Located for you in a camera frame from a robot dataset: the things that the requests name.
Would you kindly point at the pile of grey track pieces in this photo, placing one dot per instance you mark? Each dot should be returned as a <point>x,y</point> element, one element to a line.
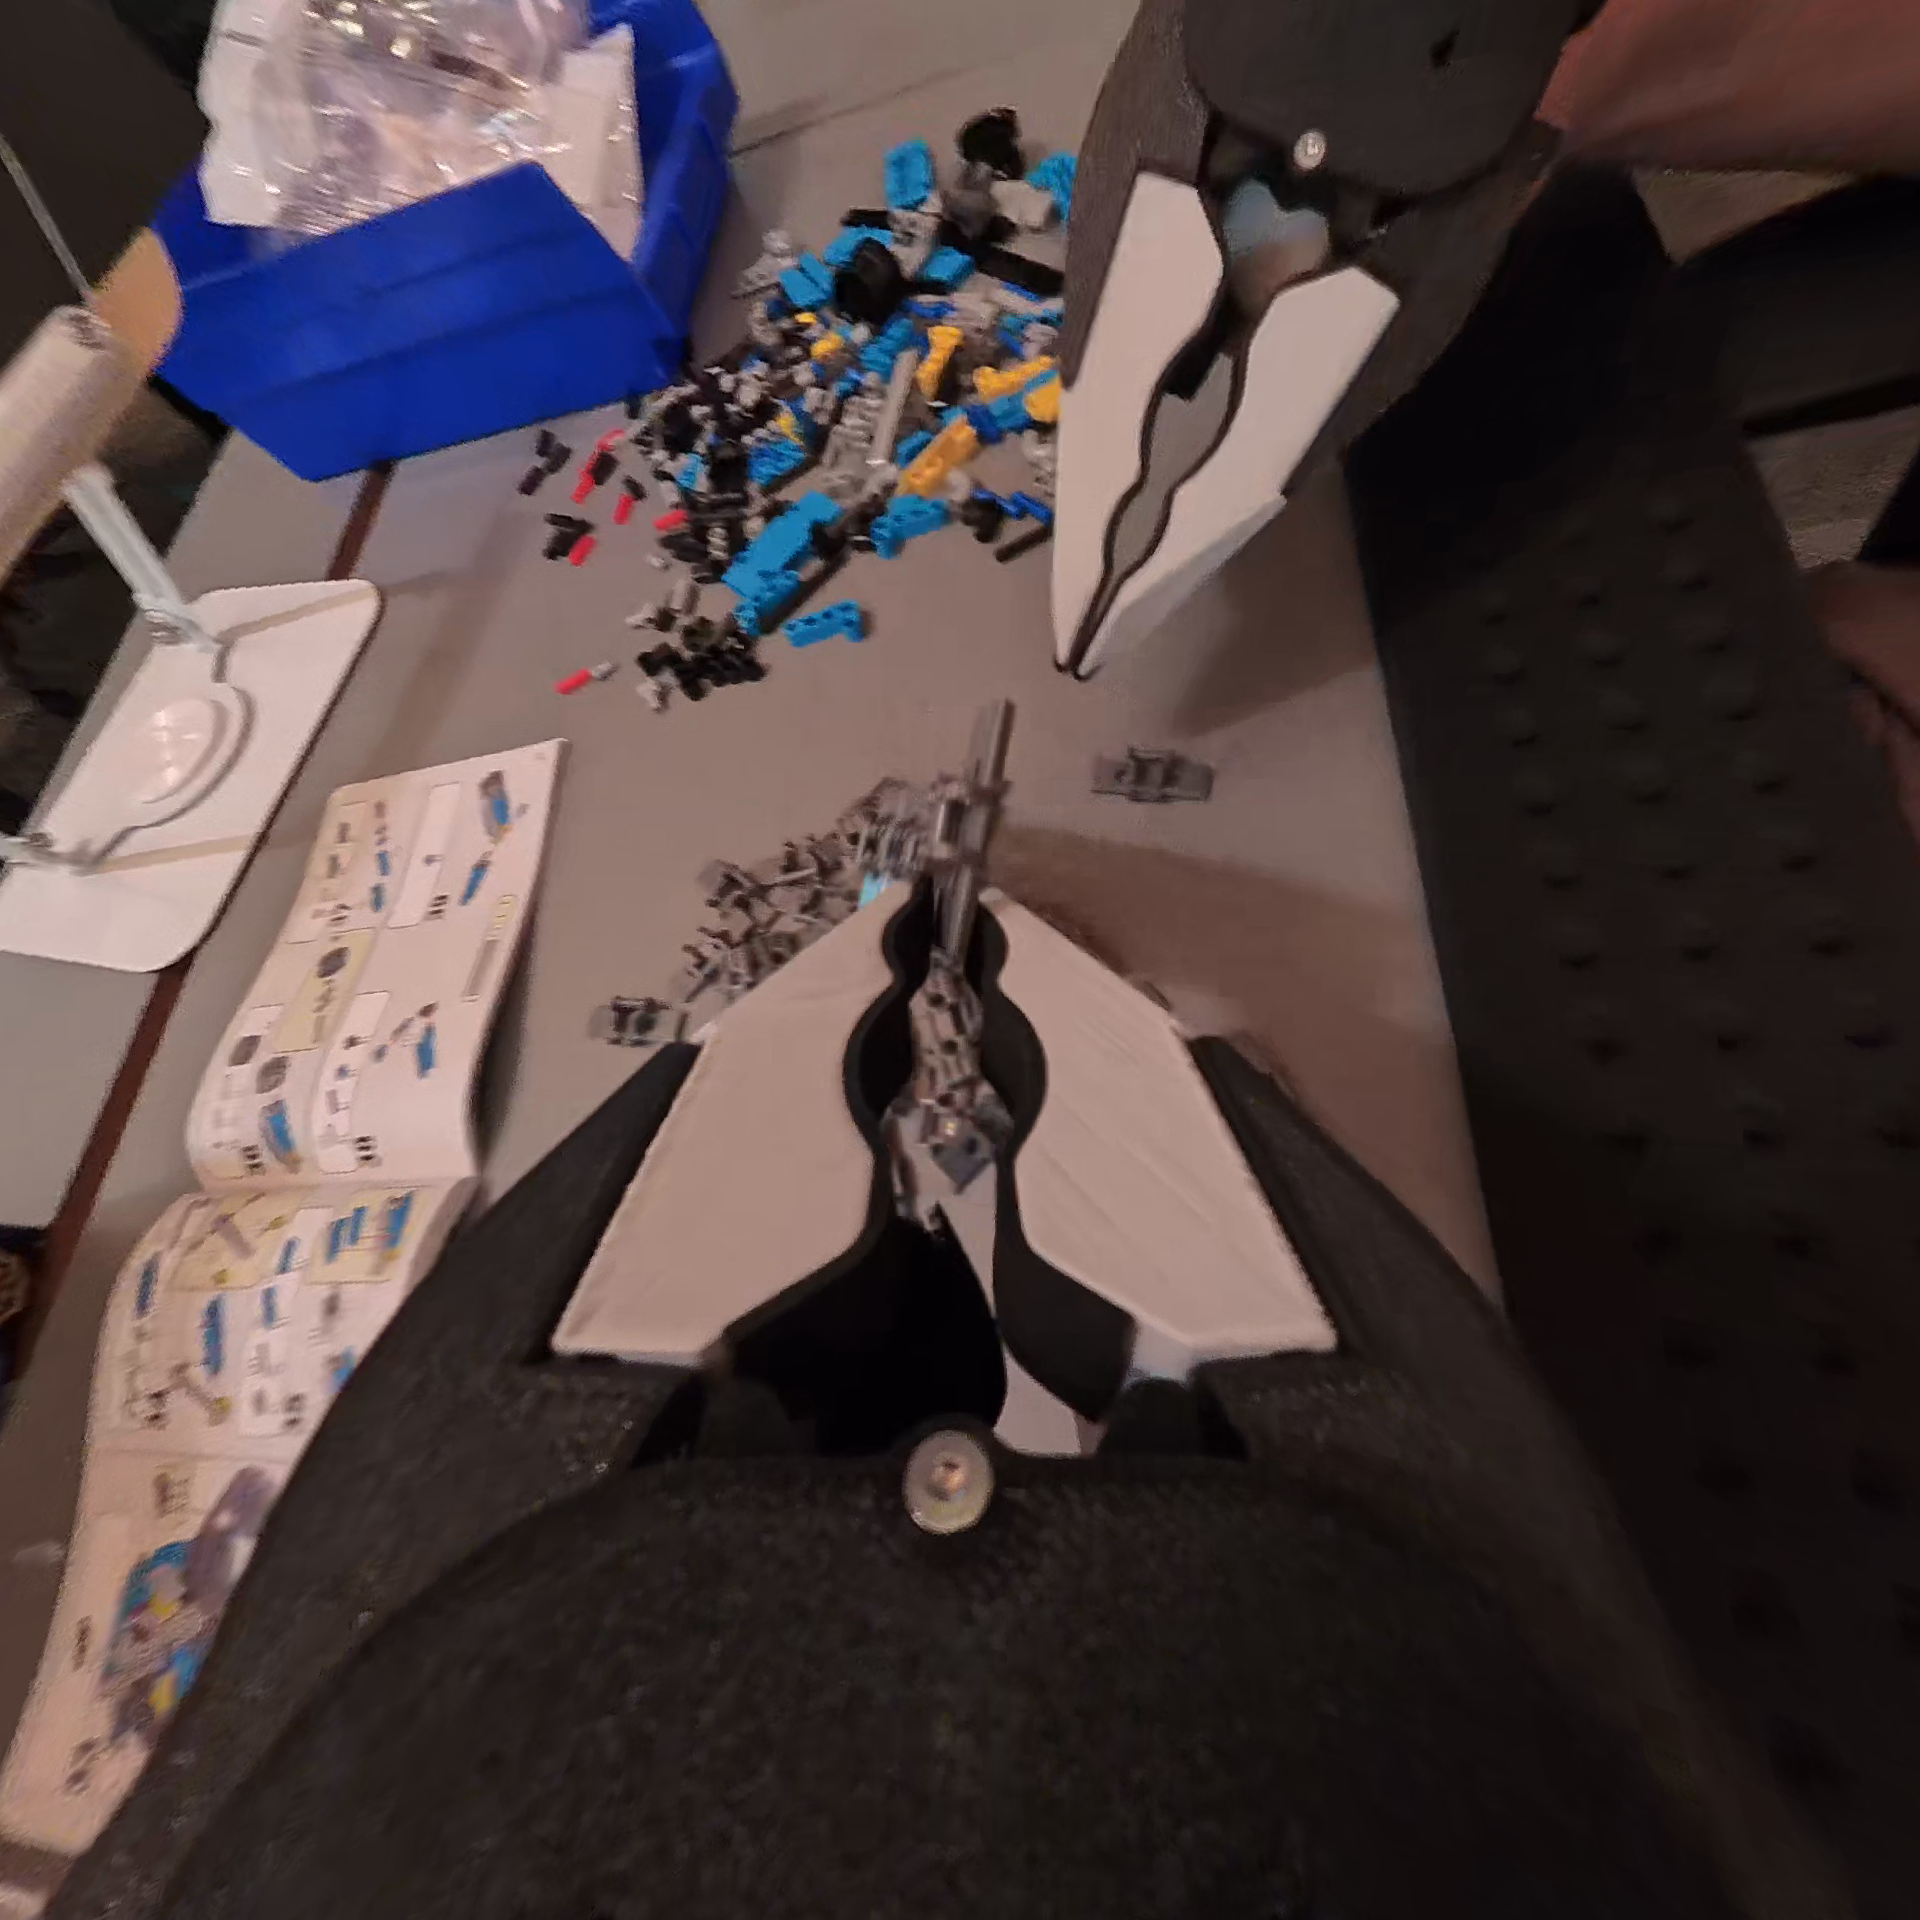
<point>792,898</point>

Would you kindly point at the clear plastic bags bundle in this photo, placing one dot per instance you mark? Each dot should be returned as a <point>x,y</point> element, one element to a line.
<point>407,102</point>

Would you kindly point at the person's right hand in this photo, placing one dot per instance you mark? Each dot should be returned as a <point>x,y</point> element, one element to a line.
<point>1726,75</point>

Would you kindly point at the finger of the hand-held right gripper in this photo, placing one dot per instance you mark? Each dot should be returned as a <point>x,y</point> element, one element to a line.
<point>1289,405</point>
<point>1128,332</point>

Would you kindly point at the building instruction booklet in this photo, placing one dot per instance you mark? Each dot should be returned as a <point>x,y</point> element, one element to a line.
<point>301,1199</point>

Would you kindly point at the blue plastic bin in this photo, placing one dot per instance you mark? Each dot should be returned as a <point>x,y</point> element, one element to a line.
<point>449,332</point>

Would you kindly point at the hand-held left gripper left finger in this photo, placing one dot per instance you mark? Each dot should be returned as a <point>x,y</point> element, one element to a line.
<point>720,1199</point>

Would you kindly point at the black panel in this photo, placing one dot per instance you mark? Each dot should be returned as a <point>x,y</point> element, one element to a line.
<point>75,121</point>

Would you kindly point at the single grey track link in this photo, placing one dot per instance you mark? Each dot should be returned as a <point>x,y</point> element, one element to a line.
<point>1150,773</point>

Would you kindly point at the white adjustable stand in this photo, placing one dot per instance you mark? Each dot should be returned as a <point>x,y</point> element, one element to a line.
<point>151,749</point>

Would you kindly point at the grey desk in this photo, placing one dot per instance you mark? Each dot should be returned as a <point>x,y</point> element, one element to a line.
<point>1274,898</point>

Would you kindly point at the heap of blue black bricks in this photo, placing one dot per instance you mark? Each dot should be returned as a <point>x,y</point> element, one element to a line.
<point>856,416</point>

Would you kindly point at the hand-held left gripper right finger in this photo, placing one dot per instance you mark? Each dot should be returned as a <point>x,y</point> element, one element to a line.
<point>1170,1199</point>

